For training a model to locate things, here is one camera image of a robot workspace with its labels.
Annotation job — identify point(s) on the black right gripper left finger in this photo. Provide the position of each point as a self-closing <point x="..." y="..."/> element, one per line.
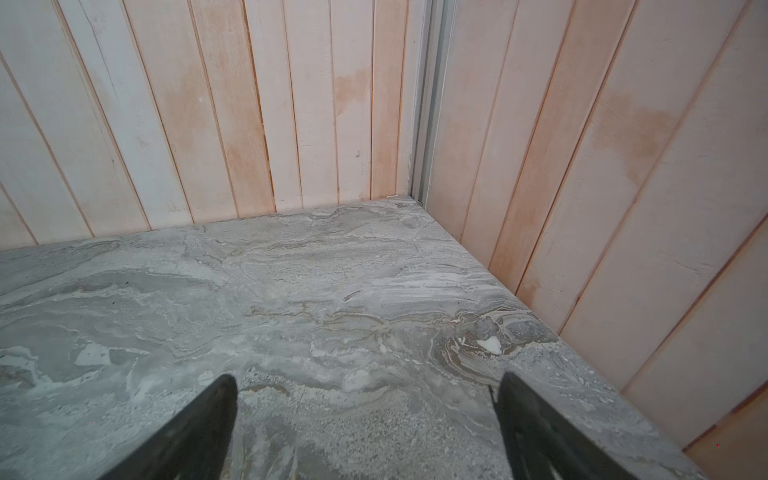
<point x="193" y="444"/>

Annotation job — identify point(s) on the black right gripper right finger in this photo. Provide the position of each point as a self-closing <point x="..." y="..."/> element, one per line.
<point x="541" y="443"/>

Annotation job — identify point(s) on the aluminium corner post right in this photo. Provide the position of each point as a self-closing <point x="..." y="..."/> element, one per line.
<point x="436" y="37"/>

